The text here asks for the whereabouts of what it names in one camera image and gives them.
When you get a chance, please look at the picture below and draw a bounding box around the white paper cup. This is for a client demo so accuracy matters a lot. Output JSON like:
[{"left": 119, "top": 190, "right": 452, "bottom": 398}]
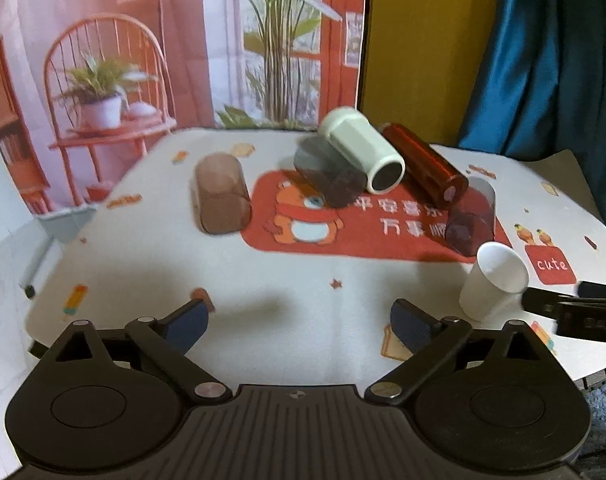
[{"left": 458, "top": 241, "right": 530, "bottom": 322}]

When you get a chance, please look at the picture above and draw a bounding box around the red translucent cup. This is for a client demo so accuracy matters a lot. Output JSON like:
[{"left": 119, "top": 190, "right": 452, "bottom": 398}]
[{"left": 381, "top": 122, "right": 469, "bottom": 205}]

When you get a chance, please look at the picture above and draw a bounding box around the brown translucent cup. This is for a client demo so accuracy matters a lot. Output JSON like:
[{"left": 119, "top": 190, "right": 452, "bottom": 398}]
[{"left": 194, "top": 153, "right": 254, "bottom": 235}]

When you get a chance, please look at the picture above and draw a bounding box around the purple translucent cup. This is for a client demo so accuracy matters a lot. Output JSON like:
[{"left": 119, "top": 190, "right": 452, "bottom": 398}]
[{"left": 443, "top": 176, "right": 497, "bottom": 255}]

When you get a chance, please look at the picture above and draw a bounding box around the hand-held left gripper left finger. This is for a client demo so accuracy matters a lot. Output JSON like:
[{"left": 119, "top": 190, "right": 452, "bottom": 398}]
[{"left": 48, "top": 298, "right": 233, "bottom": 405}]

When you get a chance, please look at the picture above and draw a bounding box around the printed cartoon tablecloth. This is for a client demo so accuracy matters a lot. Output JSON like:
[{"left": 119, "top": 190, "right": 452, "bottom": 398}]
[{"left": 25, "top": 127, "right": 606, "bottom": 392}]

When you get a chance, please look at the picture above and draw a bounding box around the printed room backdrop cloth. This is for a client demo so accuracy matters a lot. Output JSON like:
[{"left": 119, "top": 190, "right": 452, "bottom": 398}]
[{"left": 0, "top": 0, "right": 370, "bottom": 217}]

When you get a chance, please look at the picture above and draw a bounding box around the cream cup with dark inside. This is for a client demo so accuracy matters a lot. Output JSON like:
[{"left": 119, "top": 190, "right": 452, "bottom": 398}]
[{"left": 317, "top": 106, "right": 407, "bottom": 195}]

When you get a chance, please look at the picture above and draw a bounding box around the white pole with black tip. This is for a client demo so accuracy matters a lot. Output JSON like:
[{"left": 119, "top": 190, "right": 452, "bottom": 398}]
[{"left": 20, "top": 237, "right": 54, "bottom": 302}]

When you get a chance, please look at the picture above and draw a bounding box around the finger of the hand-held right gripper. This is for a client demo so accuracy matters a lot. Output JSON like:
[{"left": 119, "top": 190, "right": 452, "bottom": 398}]
[
  {"left": 576, "top": 281, "right": 606, "bottom": 303},
  {"left": 522, "top": 287, "right": 584, "bottom": 319}
]

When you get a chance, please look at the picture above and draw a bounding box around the grey translucent cup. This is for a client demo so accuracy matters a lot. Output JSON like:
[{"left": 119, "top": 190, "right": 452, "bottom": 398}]
[{"left": 293, "top": 136, "right": 367, "bottom": 210}]

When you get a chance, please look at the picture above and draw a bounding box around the blue curtain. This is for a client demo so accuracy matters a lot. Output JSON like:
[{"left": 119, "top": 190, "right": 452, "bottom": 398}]
[{"left": 457, "top": 0, "right": 606, "bottom": 233}]

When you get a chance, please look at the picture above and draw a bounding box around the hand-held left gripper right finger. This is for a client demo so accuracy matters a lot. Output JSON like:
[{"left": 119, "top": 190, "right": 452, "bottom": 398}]
[{"left": 365, "top": 298, "right": 557, "bottom": 406}]

